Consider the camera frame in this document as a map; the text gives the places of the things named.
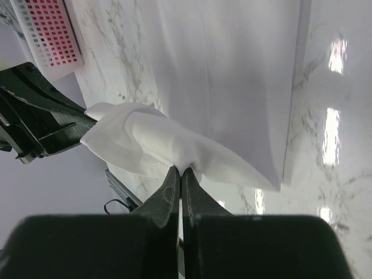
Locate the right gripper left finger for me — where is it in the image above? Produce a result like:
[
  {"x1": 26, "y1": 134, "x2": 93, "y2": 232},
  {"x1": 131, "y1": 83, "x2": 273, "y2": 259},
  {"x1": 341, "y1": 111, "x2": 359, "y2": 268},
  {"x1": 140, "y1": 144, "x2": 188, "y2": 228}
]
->
[{"x1": 1, "y1": 167, "x2": 179, "y2": 278}]

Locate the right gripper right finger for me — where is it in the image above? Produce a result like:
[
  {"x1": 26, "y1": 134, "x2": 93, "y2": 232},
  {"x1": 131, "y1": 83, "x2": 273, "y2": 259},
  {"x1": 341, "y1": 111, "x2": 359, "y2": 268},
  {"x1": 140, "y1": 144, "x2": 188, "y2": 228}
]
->
[{"x1": 181, "y1": 169, "x2": 352, "y2": 278}]

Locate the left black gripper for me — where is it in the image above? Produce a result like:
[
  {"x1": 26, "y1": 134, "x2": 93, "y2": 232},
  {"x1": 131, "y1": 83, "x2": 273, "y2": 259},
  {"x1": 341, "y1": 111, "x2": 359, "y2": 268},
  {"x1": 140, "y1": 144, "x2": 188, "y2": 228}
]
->
[{"x1": 1, "y1": 62, "x2": 95, "y2": 164}]

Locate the white t shirt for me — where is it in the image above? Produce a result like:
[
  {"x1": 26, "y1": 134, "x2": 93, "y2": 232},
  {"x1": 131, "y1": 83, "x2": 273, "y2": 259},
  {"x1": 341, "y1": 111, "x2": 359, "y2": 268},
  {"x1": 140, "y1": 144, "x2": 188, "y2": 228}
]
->
[{"x1": 81, "y1": 1, "x2": 305, "y2": 192}]

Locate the white plastic basket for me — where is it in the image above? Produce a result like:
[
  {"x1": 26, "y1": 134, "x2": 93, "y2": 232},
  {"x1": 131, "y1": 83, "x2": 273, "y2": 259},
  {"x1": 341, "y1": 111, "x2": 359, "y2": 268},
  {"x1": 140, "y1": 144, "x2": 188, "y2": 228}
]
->
[{"x1": 11, "y1": 0, "x2": 83, "y2": 81}]

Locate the red t shirt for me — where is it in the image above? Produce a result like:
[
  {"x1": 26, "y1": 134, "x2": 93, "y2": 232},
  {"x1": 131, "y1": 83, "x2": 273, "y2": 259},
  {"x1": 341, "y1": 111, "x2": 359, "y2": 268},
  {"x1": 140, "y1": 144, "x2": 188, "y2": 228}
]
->
[{"x1": 25, "y1": 0, "x2": 81, "y2": 69}]

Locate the left aluminium frame post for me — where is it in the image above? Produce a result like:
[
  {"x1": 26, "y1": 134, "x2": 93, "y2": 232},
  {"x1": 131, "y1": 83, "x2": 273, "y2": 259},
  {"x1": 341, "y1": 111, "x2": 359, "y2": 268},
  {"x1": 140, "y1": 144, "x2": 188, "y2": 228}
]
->
[{"x1": 105, "y1": 169, "x2": 143, "y2": 212}]

